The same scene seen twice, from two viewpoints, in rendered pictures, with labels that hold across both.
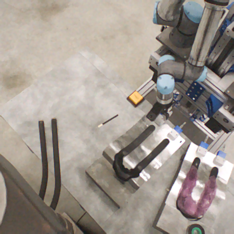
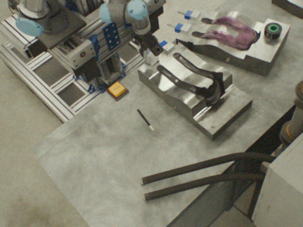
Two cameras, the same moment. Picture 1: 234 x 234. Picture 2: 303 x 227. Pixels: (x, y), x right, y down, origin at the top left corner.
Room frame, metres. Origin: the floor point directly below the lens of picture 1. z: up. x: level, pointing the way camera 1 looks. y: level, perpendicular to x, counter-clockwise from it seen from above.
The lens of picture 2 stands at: (0.22, 0.91, 2.28)
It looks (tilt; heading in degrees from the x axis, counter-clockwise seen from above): 56 degrees down; 294
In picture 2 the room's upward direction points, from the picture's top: 12 degrees counter-clockwise
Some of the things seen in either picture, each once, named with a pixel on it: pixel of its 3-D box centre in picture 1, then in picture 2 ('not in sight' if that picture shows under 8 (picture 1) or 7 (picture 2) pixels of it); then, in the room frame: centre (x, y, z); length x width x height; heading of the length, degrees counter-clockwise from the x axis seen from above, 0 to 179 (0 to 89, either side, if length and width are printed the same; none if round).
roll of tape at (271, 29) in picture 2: (195, 232); (272, 30); (0.11, -0.47, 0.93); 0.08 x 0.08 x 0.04
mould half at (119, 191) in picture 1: (136, 155); (192, 84); (0.44, -0.14, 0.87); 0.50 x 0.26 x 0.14; 145
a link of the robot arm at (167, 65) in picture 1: (170, 69); (115, 10); (0.76, -0.19, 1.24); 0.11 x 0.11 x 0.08; 5
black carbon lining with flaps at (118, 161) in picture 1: (141, 152); (191, 74); (0.44, -0.16, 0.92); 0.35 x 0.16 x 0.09; 145
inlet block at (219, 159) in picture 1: (221, 154); (187, 14); (0.55, -0.61, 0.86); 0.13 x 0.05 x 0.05; 163
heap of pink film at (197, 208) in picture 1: (198, 191); (229, 30); (0.31, -0.48, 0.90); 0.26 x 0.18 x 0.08; 163
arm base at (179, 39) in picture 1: (185, 32); (51, 16); (1.14, -0.28, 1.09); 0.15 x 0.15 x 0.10
